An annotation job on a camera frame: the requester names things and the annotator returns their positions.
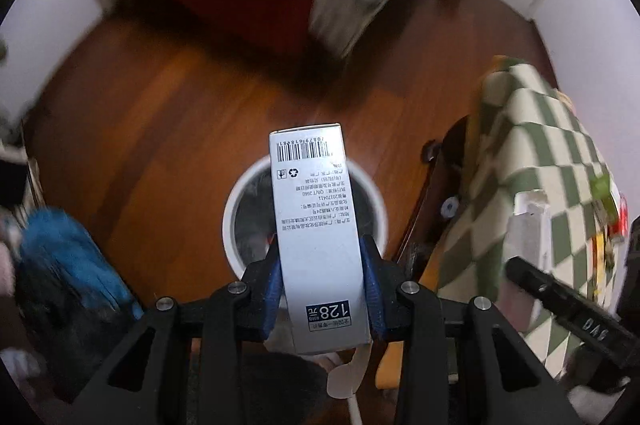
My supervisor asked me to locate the dark wooden table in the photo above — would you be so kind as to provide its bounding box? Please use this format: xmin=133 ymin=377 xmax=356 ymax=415
xmin=392 ymin=115 xmax=483 ymax=286

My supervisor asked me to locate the white round trash bin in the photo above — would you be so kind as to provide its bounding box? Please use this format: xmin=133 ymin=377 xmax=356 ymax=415
xmin=222 ymin=154 xmax=389 ymax=312

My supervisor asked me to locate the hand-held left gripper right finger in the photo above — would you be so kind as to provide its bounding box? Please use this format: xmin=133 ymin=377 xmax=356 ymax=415
xmin=359 ymin=234 xmax=583 ymax=425

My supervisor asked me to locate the blue cloth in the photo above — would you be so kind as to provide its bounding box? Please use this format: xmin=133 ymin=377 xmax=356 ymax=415
xmin=20 ymin=208 xmax=143 ymax=321

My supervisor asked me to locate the white small box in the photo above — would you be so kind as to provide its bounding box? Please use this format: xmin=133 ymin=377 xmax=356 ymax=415
xmin=509 ymin=189 xmax=552 ymax=273

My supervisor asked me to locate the silver cardboard carton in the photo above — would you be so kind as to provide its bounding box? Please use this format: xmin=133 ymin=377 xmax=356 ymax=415
xmin=269 ymin=123 xmax=372 ymax=355

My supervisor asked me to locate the red bed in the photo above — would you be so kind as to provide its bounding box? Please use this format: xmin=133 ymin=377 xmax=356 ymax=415
xmin=85 ymin=0 xmax=373 ymax=71

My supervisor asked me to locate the colourful snack packet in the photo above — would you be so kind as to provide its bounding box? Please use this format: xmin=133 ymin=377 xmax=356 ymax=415
xmin=590 ymin=175 xmax=632 ymax=271

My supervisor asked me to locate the white plastic spoon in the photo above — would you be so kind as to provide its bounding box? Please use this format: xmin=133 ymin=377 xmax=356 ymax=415
xmin=326 ymin=344 xmax=372 ymax=402

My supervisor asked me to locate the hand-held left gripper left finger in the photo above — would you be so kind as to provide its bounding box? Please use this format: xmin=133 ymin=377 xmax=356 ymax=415
xmin=65 ymin=234 xmax=286 ymax=425

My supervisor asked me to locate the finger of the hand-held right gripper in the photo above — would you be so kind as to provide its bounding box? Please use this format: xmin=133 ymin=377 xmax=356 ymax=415
xmin=505 ymin=256 xmax=637 ymax=367

